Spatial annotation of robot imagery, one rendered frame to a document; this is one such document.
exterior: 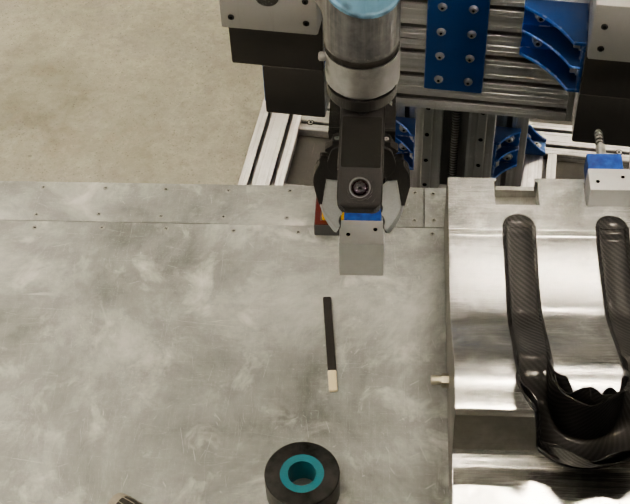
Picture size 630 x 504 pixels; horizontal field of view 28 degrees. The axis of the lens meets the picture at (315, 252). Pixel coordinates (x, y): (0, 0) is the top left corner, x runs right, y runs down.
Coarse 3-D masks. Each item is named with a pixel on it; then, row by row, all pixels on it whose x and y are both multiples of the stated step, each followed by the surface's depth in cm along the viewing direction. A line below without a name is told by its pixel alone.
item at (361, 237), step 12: (348, 216) 143; (360, 216) 143; (372, 216) 143; (348, 228) 140; (360, 228) 140; (372, 228) 140; (348, 240) 139; (360, 240) 139; (372, 240) 139; (348, 252) 140; (360, 252) 140; (372, 252) 139; (348, 264) 141; (360, 264) 141; (372, 264) 141
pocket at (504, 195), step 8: (536, 184) 153; (496, 192) 154; (504, 192) 154; (512, 192) 154; (520, 192) 154; (528, 192) 154; (536, 192) 154; (496, 200) 154; (504, 200) 154; (512, 200) 154; (520, 200) 154; (528, 200) 154; (536, 200) 153
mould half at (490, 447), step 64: (448, 192) 152; (576, 192) 151; (448, 256) 146; (576, 256) 145; (448, 320) 143; (576, 320) 138; (512, 384) 127; (576, 384) 127; (448, 448) 138; (512, 448) 129
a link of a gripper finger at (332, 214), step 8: (328, 184) 135; (336, 184) 134; (328, 192) 135; (336, 192) 135; (328, 200) 136; (336, 200) 136; (328, 208) 137; (336, 208) 137; (328, 216) 138; (336, 216) 138; (328, 224) 141; (336, 224) 139
